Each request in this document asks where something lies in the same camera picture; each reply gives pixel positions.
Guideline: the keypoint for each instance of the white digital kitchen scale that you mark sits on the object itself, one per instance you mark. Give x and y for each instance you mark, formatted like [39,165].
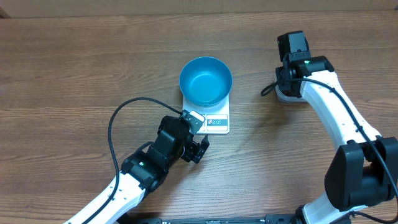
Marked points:
[217,119]

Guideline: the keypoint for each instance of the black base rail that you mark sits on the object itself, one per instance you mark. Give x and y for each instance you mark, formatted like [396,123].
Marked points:
[268,219]

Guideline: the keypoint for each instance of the blue metal bowl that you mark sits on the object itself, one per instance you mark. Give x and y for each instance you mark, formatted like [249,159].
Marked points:
[205,81]

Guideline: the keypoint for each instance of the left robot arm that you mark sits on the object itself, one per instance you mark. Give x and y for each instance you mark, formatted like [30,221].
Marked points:
[145,170]

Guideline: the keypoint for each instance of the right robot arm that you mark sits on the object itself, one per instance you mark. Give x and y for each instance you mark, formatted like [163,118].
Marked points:
[363,172]

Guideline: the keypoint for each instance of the clear plastic food container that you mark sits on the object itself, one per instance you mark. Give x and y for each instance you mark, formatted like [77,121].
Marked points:
[287,99]

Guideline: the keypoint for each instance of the red adzuki beans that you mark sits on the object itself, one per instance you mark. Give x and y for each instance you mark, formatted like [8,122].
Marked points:
[288,93]

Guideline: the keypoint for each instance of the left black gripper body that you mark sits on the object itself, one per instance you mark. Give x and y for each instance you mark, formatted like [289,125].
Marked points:
[192,152]

